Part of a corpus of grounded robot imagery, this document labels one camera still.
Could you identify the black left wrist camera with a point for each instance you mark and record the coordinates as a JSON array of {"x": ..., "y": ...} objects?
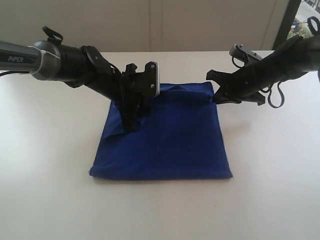
[{"x": 148, "y": 82}]

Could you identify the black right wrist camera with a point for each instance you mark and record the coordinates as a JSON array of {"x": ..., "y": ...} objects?
[{"x": 247, "y": 57}]

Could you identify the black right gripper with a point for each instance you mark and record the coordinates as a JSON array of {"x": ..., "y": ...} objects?
[{"x": 245, "y": 84}]

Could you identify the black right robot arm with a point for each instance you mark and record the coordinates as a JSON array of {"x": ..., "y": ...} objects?
[{"x": 293, "y": 59}]

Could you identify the dark window frame post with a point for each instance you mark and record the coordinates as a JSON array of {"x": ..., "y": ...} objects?
[{"x": 286, "y": 23}]

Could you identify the blue microfibre towel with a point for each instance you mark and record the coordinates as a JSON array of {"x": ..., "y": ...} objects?
[{"x": 179, "y": 139}]

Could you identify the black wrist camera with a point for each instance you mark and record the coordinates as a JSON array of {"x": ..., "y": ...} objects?
[
  {"x": 148, "y": 82},
  {"x": 247, "y": 57}
]

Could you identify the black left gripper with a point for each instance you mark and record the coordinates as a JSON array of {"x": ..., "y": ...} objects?
[{"x": 120, "y": 87}]

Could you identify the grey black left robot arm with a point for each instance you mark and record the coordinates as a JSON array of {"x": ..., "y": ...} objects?
[{"x": 85, "y": 66}]

